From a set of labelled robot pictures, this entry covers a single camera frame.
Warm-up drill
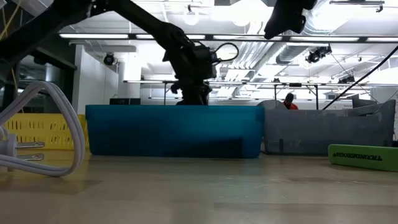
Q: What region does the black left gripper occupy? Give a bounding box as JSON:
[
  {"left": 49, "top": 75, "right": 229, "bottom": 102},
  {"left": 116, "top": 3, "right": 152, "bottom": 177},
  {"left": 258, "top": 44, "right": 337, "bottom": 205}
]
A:
[{"left": 163, "top": 42, "right": 218, "bottom": 106}]

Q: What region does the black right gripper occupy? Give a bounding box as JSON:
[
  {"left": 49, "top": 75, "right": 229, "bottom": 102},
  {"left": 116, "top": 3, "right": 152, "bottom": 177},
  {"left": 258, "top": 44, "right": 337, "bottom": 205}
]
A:
[{"left": 264, "top": 0, "right": 318, "bottom": 40}]

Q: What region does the green eraser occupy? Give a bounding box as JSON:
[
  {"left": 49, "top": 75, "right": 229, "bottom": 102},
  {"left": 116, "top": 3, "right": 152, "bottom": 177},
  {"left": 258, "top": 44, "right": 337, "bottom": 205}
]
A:
[{"left": 328, "top": 143, "right": 398, "bottom": 173}]

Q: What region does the teal plastic bin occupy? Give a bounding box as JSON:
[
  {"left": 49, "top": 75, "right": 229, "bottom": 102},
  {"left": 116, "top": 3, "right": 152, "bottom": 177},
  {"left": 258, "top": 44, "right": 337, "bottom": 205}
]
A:
[{"left": 85, "top": 104, "right": 266, "bottom": 159}]

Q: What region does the black ceiling spotlight cluster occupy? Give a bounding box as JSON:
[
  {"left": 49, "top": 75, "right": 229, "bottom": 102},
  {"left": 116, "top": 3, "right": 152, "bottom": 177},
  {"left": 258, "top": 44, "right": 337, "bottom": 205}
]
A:
[
  {"left": 305, "top": 45, "right": 333, "bottom": 64},
  {"left": 338, "top": 75, "right": 356, "bottom": 85}
]

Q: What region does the black monitor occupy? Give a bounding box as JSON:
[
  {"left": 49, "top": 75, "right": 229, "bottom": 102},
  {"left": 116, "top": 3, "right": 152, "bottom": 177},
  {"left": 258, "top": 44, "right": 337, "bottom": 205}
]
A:
[{"left": 109, "top": 98, "right": 141, "bottom": 106}]

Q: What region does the round pendant lamp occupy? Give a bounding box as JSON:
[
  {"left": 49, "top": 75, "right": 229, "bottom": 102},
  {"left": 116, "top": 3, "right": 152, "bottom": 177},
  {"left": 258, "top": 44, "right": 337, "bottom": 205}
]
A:
[{"left": 182, "top": 4, "right": 200, "bottom": 26}]

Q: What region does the grey chair back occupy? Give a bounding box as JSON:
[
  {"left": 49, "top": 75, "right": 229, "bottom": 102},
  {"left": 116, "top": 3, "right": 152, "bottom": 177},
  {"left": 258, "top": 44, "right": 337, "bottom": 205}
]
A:
[{"left": 256, "top": 99, "right": 286, "bottom": 110}]

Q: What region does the person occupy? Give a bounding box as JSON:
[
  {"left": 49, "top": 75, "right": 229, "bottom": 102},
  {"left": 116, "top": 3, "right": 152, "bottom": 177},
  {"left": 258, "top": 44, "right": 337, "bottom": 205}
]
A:
[{"left": 282, "top": 92, "right": 299, "bottom": 110}]

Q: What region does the black round spotlight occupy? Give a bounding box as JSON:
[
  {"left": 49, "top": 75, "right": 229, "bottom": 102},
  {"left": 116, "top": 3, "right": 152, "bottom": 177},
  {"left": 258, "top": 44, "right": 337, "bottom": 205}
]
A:
[{"left": 103, "top": 52, "right": 116, "bottom": 66}]

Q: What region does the long linear ceiling light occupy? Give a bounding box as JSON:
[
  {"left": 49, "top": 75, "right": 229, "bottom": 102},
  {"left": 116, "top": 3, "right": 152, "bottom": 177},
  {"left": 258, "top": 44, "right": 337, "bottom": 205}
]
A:
[{"left": 58, "top": 32, "right": 398, "bottom": 44}]

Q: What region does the dark grey plastic tray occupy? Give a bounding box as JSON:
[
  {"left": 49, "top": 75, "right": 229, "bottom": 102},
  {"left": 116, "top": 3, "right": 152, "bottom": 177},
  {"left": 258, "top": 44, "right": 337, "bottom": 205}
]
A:
[{"left": 263, "top": 99, "right": 397, "bottom": 156}]

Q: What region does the yellow plastic basket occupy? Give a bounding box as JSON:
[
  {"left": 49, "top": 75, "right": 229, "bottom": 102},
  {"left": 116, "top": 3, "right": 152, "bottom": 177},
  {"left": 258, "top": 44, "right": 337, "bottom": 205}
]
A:
[{"left": 2, "top": 113, "right": 90, "bottom": 151}]

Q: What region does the black metal table frame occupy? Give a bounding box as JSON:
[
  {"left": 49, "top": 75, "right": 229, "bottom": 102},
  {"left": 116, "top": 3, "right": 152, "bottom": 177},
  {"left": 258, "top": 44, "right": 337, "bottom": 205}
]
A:
[
  {"left": 162, "top": 80, "right": 180, "bottom": 106},
  {"left": 272, "top": 82, "right": 320, "bottom": 110}
]

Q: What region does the silver ventilation duct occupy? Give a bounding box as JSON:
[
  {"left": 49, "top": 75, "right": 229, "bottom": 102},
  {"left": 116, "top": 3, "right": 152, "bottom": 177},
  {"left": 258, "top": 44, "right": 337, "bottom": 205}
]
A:
[{"left": 275, "top": 0, "right": 346, "bottom": 65}]

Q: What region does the black track light rail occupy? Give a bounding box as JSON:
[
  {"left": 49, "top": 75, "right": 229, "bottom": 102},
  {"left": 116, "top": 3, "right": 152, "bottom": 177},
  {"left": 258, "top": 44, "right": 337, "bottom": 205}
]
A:
[{"left": 329, "top": 0, "right": 386, "bottom": 14}]

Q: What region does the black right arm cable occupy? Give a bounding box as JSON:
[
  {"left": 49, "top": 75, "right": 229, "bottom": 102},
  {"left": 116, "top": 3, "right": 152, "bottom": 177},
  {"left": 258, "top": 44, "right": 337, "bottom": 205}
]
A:
[{"left": 322, "top": 45, "right": 398, "bottom": 111}]

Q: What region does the white lamp cable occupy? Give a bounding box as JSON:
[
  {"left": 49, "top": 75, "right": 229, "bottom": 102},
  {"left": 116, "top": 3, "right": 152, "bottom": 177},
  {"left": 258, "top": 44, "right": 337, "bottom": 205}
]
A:
[{"left": 0, "top": 80, "right": 86, "bottom": 178}]

